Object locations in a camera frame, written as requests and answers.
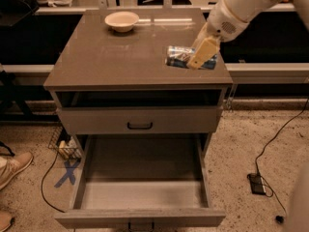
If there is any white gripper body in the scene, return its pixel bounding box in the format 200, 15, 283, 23
207, 0, 249, 42

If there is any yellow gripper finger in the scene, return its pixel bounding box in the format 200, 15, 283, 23
187, 37, 220, 69
192, 24, 209, 49

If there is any blue silver redbull can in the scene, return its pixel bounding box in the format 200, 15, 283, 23
165, 45, 217, 70

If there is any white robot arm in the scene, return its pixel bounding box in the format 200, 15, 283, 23
187, 0, 309, 232

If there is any grey drawer cabinet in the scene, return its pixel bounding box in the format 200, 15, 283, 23
43, 7, 234, 229

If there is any open grey middle drawer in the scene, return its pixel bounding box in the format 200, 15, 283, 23
55, 134, 225, 230

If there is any white paper bowl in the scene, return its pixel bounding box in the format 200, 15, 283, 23
104, 12, 139, 33

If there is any black power adapter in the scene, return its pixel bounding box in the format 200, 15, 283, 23
247, 173, 266, 195

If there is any black chair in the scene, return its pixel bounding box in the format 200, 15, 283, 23
0, 0, 39, 28

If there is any tan shoe lower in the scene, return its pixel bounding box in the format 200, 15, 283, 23
0, 211, 14, 232

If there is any black top drawer handle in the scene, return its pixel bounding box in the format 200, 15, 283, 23
126, 122, 154, 131

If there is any black drawer handle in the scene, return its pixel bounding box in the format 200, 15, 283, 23
127, 222, 155, 232
126, 122, 154, 131

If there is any wire basket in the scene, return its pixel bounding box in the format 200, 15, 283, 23
48, 126, 82, 160

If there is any black power cable right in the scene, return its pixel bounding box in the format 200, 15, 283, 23
255, 97, 309, 224

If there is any black middle drawer handle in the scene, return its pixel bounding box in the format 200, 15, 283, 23
127, 222, 155, 232

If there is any black cable left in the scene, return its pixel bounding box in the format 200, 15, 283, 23
41, 150, 67, 214

